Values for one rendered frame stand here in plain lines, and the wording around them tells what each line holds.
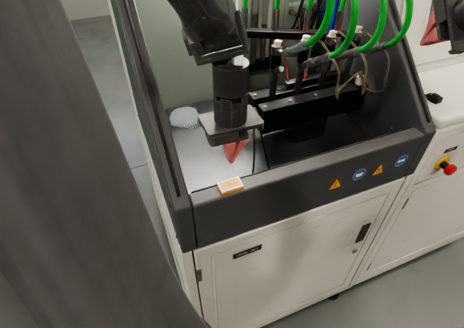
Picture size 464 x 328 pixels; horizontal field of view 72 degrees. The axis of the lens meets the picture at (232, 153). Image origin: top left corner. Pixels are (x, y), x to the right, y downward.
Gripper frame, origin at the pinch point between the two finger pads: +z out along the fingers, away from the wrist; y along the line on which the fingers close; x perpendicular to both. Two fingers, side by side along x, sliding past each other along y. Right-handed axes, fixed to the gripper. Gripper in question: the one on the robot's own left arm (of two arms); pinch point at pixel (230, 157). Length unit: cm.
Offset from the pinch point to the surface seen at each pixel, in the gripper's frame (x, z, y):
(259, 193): 0.9, 11.6, -6.6
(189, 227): 0.9, 16.1, 9.7
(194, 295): 0.2, 47.5, 10.8
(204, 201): 0.6, 9.5, 5.9
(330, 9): -6.2, -23.3, -21.3
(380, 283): -1, 103, -76
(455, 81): -14, 5, -77
